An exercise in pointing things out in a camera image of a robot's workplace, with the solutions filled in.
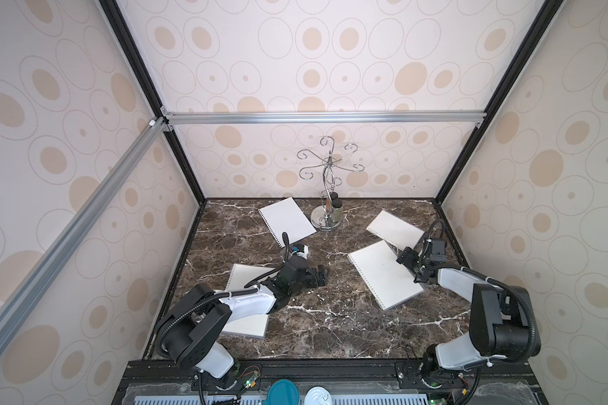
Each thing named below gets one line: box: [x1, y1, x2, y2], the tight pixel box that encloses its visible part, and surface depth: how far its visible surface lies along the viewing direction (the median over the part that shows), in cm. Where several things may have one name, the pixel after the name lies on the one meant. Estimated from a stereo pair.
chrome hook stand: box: [297, 135, 365, 233], surface depth 101 cm
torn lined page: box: [258, 196, 317, 249], surface depth 116 cm
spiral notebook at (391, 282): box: [347, 239, 425, 311], surface depth 94 cm
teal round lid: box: [261, 378, 301, 405], surface depth 66 cm
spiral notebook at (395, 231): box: [366, 210, 425, 251], surface depth 113 cm
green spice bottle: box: [331, 198, 344, 224], surface depth 105 cm
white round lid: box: [304, 385, 333, 405], surface depth 67 cm
